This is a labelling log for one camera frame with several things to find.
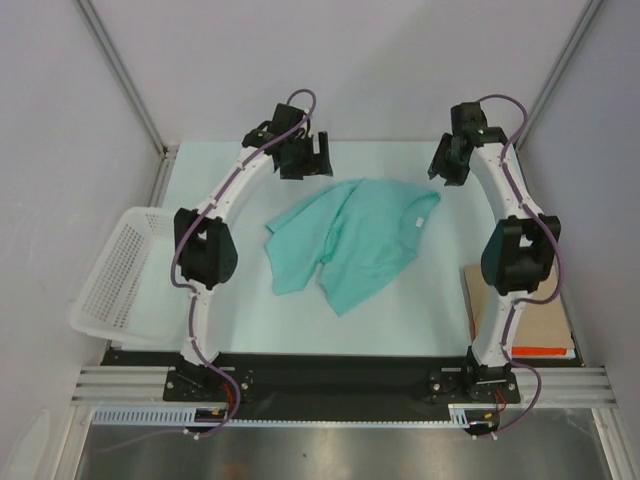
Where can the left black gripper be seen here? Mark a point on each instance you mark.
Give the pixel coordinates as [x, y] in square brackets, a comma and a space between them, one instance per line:
[316, 164]

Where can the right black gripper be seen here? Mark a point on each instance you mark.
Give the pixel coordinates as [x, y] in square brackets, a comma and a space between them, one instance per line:
[453, 177]

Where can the teal green t shirt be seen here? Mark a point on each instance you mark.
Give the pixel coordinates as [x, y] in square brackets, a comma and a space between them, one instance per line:
[354, 237]

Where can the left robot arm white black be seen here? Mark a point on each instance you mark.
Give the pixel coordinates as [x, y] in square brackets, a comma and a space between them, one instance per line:
[205, 254]

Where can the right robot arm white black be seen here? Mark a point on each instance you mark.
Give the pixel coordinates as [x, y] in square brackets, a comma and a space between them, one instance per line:
[517, 258]

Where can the folded beige t shirt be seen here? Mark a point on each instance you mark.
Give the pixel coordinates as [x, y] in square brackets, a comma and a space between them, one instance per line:
[478, 292]

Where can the white plastic laundry basket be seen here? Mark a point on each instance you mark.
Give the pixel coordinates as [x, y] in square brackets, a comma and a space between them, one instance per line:
[128, 297]

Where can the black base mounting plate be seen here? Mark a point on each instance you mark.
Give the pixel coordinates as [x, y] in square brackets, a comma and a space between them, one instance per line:
[308, 388]

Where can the right aluminium corner post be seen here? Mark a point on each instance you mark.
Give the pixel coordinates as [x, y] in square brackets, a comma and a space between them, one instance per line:
[568, 52]

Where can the aluminium corner post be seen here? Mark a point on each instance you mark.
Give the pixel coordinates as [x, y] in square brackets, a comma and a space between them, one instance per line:
[165, 153]
[568, 52]

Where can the left aluminium corner post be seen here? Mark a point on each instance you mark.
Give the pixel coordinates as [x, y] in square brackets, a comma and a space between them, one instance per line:
[165, 153]

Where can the white slotted cable duct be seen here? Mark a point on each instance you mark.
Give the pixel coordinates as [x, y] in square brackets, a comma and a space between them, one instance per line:
[208, 417]

